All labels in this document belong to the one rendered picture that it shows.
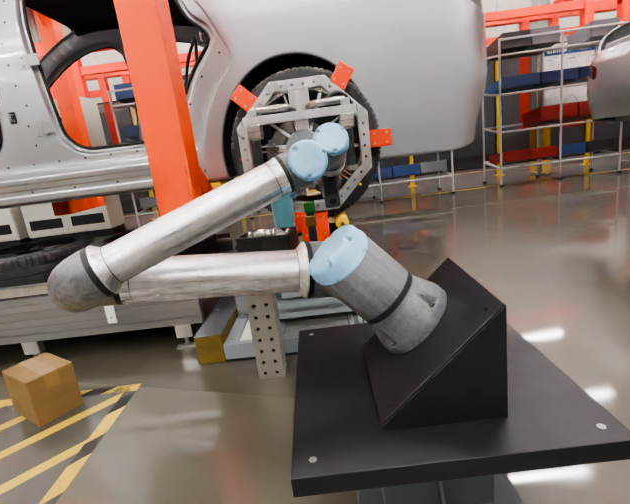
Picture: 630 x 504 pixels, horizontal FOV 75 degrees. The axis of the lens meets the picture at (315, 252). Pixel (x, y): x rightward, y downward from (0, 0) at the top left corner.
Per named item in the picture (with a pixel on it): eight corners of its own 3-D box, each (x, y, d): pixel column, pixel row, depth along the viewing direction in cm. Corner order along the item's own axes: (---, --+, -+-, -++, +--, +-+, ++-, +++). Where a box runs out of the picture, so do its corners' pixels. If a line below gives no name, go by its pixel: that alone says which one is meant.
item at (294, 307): (362, 286, 226) (360, 269, 224) (369, 311, 191) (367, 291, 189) (272, 296, 228) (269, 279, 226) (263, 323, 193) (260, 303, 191)
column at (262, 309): (286, 363, 170) (271, 266, 160) (284, 376, 161) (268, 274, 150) (262, 366, 171) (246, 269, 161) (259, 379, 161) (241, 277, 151)
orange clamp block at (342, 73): (342, 92, 173) (353, 72, 171) (343, 90, 166) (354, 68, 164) (328, 84, 172) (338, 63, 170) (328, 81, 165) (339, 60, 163)
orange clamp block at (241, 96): (260, 100, 174) (242, 86, 173) (257, 98, 167) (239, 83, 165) (250, 114, 176) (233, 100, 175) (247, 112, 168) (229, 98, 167)
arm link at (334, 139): (304, 135, 104) (333, 111, 106) (304, 156, 116) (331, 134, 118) (328, 161, 103) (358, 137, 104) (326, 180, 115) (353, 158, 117)
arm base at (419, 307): (457, 308, 85) (422, 278, 83) (393, 369, 89) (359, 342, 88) (434, 277, 103) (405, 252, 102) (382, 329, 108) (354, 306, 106)
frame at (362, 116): (374, 202, 183) (362, 71, 170) (376, 204, 177) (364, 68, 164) (253, 217, 185) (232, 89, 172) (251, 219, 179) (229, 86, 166)
